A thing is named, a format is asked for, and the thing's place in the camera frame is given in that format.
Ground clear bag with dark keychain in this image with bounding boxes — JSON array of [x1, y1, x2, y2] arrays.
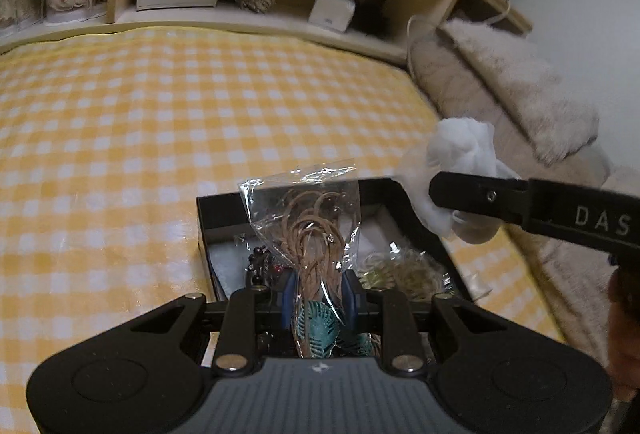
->
[[235, 234, 286, 290]]

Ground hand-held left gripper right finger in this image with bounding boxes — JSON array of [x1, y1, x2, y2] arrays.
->
[[342, 273, 511, 374]]

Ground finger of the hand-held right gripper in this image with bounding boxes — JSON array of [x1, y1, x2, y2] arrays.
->
[[429, 171, 532, 226]]

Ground clear bag of brown cords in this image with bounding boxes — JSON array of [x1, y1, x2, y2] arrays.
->
[[237, 161, 362, 360]]

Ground yellow checked bed sheet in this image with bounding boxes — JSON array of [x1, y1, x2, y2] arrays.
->
[[0, 27, 568, 434]]

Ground clear bag of gold jewellery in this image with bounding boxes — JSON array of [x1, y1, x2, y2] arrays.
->
[[357, 241, 448, 302]]

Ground cream fluffy blanket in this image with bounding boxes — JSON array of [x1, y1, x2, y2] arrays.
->
[[439, 18, 601, 166]]

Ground beige textured blanket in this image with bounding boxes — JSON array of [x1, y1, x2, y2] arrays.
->
[[409, 33, 640, 365]]

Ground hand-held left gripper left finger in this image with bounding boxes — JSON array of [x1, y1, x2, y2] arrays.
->
[[127, 271, 297, 375]]

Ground white tissue box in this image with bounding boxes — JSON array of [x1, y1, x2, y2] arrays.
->
[[307, 0, 357, 33]]

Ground person's right hand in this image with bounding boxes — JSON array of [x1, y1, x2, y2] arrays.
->
[[607, 264, 640, 392]]

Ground black box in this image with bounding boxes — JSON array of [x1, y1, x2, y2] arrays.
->
[[196, 177, 473, 315]]

